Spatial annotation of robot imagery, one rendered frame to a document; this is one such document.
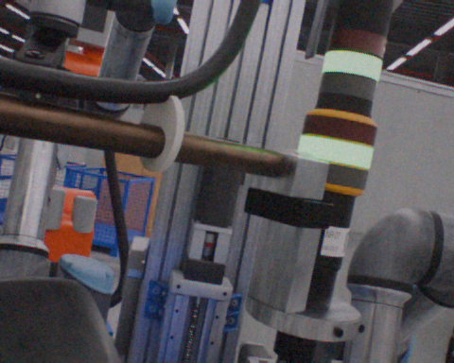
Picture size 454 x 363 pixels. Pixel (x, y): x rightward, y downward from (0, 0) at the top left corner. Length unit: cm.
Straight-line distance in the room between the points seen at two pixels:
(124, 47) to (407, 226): 58
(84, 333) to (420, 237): 55
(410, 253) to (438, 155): 168
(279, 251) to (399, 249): 53
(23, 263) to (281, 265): 86
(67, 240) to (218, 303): 314
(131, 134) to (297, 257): 13
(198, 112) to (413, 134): 135
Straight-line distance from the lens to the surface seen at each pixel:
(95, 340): 41
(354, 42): 33
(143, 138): 22
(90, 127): 20
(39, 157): 119
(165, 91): 23
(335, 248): 32
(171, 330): 123
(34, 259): 113
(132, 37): 100
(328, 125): 31
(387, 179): 238
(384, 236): 83
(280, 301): 31
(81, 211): 423
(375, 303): 82
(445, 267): 85
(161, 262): 129
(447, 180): 252
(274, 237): 31
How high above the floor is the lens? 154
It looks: 3 degrees down
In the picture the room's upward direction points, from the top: 11 degrees clockwise
